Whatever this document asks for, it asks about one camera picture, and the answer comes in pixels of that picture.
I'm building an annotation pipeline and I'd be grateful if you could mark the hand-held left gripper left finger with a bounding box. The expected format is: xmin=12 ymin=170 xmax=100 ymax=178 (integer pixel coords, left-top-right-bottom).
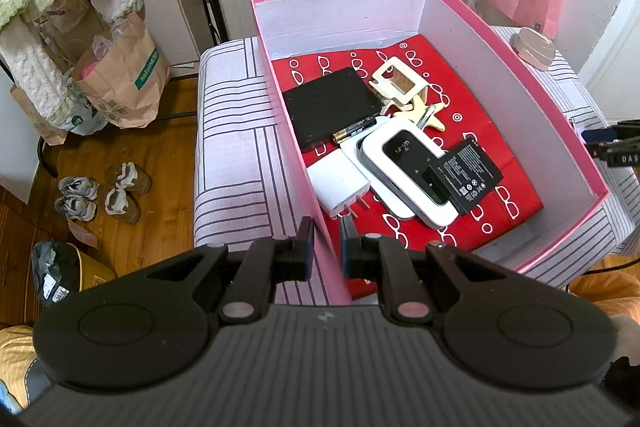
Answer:
xmin=145 ymin=216 xmax=317 ymax=326

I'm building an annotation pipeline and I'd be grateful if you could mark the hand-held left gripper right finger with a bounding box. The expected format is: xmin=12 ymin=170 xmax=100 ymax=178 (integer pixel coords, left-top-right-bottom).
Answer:
xmin=340 ymin=214 xmax=507 ymax=327

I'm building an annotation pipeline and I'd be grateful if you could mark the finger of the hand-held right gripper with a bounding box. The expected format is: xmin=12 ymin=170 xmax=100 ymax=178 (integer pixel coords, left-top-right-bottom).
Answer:
xmin=581 ymin=119 xmax=640 ymax=144
xmin=587 ymin=141 xmax=640 ymax=170

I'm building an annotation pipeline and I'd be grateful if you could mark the white router back cover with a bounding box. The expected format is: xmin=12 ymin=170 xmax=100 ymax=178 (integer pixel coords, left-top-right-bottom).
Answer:
xmin=341 ymin=134 xmax=418 ymax=222

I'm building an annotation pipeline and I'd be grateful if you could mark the white charger plug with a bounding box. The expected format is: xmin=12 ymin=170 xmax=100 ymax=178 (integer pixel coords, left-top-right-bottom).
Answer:
xmin=306 ymin=150 xmax=373 ymax=220

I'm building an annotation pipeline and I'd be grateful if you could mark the white portable router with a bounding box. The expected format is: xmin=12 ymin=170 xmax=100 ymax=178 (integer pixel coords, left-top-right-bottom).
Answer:
xmin=356 ymin=119 xmax=458 ymax=229

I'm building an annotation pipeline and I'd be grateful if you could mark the black and gold small battery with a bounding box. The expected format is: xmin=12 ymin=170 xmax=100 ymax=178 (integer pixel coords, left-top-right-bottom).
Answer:
xmin=334 ymin=117 xmax=377 ymax=138
xmin=332 ymin=123 xmax=373 ymax=144

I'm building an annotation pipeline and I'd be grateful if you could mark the black hard drive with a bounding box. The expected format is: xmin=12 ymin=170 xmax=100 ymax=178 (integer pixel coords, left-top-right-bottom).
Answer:
xmin=281 ymin=68 xmax=383 ymax=152

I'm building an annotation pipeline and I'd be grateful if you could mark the cream wooden star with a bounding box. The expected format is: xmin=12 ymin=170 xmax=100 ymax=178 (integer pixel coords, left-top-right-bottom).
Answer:
xmin=382 ymin=99 xmax=449 ymax=134

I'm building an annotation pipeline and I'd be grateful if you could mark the cream hair claw clip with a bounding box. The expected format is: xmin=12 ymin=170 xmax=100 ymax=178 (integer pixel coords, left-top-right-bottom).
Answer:
xmin=368 ymin=56 xmax=429 ymax=114

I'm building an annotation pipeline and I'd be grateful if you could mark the pink cardboard box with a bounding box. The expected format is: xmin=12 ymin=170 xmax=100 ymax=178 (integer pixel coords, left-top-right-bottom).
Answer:
xmin=250 ymin=0 xmax=611 ymax=305

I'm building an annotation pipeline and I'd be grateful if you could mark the beige round device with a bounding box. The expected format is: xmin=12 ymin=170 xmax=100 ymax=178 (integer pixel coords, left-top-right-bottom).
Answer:
xmin=510 ymin=26 xmax=557 ymax=70

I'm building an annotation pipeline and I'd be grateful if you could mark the red printed box lining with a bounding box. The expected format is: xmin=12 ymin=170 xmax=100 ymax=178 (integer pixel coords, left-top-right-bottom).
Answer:
xmin=270 ymin=34 xmax=544 ymax=303

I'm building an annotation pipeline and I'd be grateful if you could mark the brown and white slipper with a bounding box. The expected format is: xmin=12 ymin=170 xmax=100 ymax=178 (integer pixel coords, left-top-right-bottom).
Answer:
xmin=104 ymin=162 xmax=152 ymax=194
xmin=104 ymin=187 xmax=142 ymax=225

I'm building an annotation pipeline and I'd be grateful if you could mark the yellow bin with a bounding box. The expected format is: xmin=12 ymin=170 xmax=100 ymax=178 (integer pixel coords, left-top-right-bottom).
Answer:
xmin=31 ymin=243 xmax=118 ymax=308

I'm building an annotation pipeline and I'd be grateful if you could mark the grey sneaker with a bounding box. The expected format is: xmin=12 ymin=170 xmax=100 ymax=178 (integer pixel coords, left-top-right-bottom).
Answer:
xmin=59 ymin=176 xmax=100 ymax=200
xmin=54 ymin=194 xmax=97 ymax=223

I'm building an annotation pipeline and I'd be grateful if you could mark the brown paper bag green print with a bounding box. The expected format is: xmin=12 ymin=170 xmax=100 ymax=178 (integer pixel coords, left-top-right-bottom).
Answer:
xmin=72 ymin=12 xmax=172 ymax=130

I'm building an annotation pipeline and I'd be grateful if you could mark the black plastic bag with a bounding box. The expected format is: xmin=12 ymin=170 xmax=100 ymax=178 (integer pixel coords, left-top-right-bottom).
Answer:
xmin=31 ymin=241 xmax=83 ymax=306

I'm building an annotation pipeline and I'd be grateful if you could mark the green and white plastic bag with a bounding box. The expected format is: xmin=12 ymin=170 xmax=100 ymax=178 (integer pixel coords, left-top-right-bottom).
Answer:
xmin=47 ymin=72 xmax=109 ymax=136

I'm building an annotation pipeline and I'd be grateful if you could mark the yellow cloth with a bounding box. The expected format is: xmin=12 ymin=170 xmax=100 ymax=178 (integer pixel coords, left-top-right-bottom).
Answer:
xmin=0 ymin=324 xmax=42 ymax=408

